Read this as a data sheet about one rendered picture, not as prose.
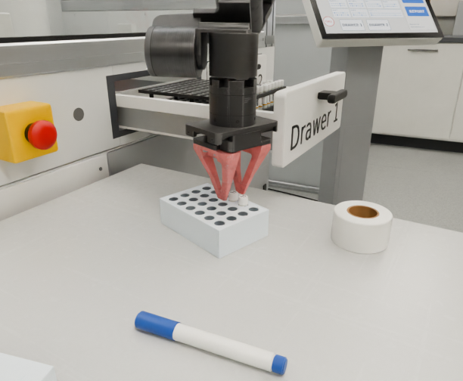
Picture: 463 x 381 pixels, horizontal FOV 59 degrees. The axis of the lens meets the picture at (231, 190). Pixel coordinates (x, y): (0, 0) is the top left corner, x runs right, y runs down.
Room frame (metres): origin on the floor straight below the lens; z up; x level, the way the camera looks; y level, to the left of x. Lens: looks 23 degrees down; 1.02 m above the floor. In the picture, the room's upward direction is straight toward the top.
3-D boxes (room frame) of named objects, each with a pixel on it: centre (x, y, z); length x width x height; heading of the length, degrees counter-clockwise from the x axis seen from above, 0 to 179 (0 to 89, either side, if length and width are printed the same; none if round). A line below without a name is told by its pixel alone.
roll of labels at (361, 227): (0.46, -0.16, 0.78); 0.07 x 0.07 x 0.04
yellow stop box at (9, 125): (0.56, 0.29, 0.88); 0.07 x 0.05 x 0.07; 150
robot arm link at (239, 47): (0.50, 0.00, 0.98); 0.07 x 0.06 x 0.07; 82
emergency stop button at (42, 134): (0.54, 0.26, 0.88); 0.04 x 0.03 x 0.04; 150
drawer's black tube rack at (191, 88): (0.79, 0.03, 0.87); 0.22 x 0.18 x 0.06; 60
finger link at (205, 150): (0.50, 0.00, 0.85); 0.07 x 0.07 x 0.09; 42
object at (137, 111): (0.80, 0.04, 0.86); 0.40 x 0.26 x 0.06; 60
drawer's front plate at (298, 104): (0.69, -0.14, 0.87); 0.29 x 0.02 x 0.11; 150
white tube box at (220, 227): (0.48, 0.02, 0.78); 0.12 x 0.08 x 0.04; 42
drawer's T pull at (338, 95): (0.68, -0.16, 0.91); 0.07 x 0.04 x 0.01; 150
